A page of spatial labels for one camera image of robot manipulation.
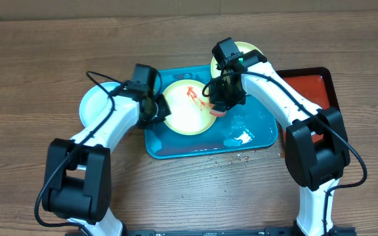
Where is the yellow plate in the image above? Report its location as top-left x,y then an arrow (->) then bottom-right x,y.
210,41 -> 262,78
162,79 -> 216,136

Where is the light blue plate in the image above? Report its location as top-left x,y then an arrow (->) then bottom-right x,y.
79,85 -> 111,127

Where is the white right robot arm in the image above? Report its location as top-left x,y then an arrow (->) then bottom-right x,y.
202,38 -> 354,235

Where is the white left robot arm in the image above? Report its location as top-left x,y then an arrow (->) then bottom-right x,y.
33,64 -> 171,235

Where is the teal plastic tray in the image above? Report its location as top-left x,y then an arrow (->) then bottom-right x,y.
145,66 -> 278,159

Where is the red black-rimmed tray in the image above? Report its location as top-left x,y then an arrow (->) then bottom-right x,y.
276,67 -> 341,145

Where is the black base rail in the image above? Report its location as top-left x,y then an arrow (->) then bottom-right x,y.
64,226 -> 357,236

